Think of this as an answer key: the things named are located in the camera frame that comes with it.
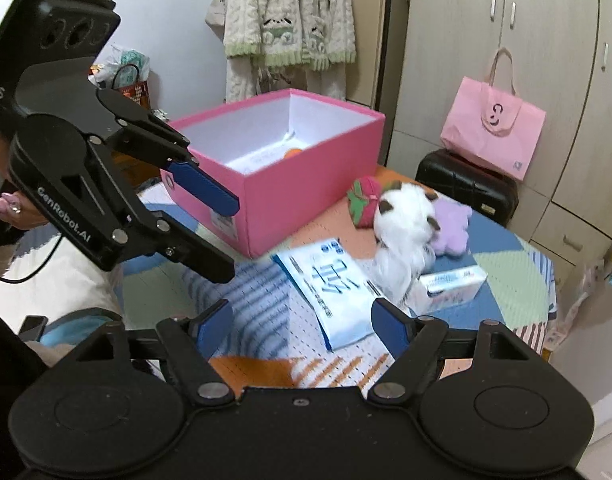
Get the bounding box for black suitcase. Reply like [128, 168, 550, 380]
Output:
[415, 149, 519, 227]

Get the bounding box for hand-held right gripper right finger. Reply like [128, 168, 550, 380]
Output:
[368, 297, 540, 406]

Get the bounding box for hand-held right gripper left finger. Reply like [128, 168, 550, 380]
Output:
[75, 299, 237, 407]

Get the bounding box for large blue white tissue pack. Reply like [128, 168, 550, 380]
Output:
[271, 237, 411, 352]

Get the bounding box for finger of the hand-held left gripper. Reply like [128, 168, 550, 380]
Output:
[96, 88, 240, 217]
[153, 210, 237, 284]

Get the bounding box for wire basket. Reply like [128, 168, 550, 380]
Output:
[113, 65, 152, 111]

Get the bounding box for white fluffy plush toy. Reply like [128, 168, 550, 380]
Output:
[371, 181, 439, 306]

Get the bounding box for pink storage box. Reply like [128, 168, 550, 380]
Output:
[160, 87, 387, 260]

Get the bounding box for red strawberry plush toy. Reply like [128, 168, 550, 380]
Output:
[347, 176, 387, 230]

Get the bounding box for purple plush toy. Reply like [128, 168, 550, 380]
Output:
[430, 197, 474, 257]

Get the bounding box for pink tote bag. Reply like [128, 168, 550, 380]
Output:
[440, 47, 546, 182]

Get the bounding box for clear plastic bag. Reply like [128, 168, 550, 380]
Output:
[543, 260, 611, 361]

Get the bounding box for cream fleece robe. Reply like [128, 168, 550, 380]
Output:
[222, 0, 357, 103]

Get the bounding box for person's left hand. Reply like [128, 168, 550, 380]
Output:
[0, 136, 43, 231]

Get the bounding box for person's white garment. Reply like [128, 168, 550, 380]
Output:
[0, 220, 132, 356]

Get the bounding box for white green plastic bag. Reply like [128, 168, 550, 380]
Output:
[93, 44, 152, 91]

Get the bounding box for small black device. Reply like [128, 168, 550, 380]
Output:
[18, 315, 48, 343]

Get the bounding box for small white tissue pack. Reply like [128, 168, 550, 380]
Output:
[406, 264, 489, 317]

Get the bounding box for patchwork blanket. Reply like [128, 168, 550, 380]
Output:
[121, 162, 559, 391]

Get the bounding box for beige wardrobe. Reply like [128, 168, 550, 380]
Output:
[381, 0, 612, 306]

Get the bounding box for black cable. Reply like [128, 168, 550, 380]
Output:
[0, 234, 64, 283]

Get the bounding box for beige canvas bag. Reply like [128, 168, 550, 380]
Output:
[204, 0, 234, 28]

